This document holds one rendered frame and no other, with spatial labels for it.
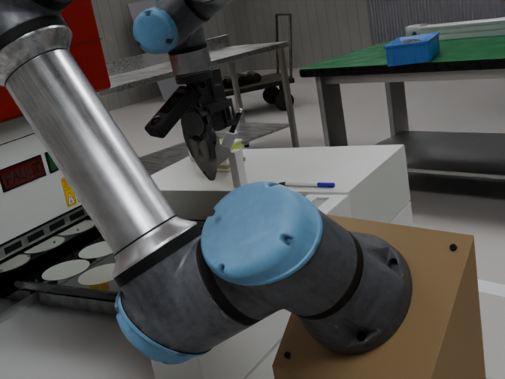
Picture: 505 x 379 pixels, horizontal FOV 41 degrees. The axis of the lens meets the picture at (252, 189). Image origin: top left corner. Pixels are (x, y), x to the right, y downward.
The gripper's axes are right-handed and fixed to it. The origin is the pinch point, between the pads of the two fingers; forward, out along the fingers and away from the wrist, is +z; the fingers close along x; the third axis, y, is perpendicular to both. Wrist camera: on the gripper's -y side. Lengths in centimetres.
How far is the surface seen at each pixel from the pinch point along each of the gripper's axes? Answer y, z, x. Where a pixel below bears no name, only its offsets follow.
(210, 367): -28.1, 15.8, -32.6
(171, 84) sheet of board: 473, 108, 769
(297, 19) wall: 695, 58, 706
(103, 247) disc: -14.0, 15.2, 26.9
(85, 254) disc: -18.3, 15.1, 27.3
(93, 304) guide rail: -24.5, 20.7, 14.6
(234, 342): -21.9, 15.9, -30.5
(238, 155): 16.8, 2.5, 11.5
